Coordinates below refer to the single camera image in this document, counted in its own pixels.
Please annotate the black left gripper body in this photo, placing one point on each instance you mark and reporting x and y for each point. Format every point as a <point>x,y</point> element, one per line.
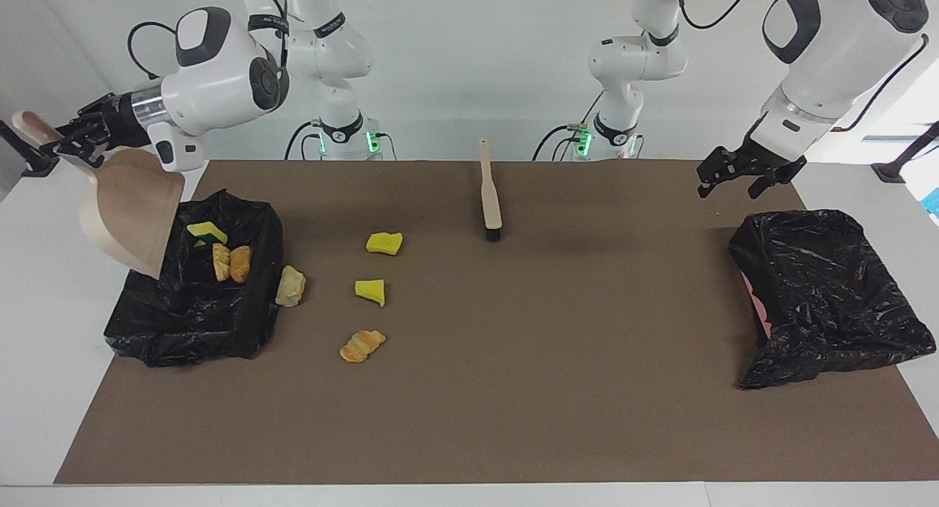
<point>770,162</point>

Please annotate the black bag-lined trash bin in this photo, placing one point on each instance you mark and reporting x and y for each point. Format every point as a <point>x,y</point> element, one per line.
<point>183,323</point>

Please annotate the yellow sponge with green pad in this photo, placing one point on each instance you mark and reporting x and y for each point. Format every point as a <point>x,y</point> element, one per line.
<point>205,232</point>

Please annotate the large yellow sponge piece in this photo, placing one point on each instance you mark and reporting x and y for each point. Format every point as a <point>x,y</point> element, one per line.
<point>384,243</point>

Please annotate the beige plastic dustpan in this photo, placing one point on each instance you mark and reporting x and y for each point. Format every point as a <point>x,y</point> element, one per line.
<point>132,206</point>

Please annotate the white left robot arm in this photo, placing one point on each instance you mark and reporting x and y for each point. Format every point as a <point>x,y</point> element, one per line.
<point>851,59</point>

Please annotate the brown paper table mat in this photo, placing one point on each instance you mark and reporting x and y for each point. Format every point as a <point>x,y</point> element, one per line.
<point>587,419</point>

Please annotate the beige brush with black bristles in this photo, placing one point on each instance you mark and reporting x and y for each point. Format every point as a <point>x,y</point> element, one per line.
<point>490,199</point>

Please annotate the pale bread chunk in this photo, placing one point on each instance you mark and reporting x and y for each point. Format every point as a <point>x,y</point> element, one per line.
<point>290,287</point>

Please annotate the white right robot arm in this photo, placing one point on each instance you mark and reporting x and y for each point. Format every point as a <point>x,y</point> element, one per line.
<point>220,89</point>

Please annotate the black bag-lined pink bin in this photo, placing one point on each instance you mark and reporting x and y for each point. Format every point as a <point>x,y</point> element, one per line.
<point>821,294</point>

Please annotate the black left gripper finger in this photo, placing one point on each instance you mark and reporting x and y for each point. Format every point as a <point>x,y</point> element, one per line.
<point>763,180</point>
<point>719,168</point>

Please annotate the orange striped croissant piece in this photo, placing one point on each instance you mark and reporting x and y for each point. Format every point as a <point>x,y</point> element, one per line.
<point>221,263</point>
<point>361,347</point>

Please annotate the brown breaded nugget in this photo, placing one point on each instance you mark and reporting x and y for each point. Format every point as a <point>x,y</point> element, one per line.
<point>240,265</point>

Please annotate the light blue object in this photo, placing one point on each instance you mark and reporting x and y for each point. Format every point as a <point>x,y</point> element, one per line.
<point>934,200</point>

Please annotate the black camera stand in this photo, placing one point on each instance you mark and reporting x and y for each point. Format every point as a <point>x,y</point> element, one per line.
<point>37,169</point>
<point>891,173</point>

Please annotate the small yellow sponge piece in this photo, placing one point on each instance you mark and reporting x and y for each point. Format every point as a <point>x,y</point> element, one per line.
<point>370,290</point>

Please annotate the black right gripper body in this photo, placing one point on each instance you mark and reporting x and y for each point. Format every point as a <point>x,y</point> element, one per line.
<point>123,118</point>

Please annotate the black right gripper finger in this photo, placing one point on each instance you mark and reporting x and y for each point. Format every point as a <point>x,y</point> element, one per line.
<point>81,149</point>
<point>88,114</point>

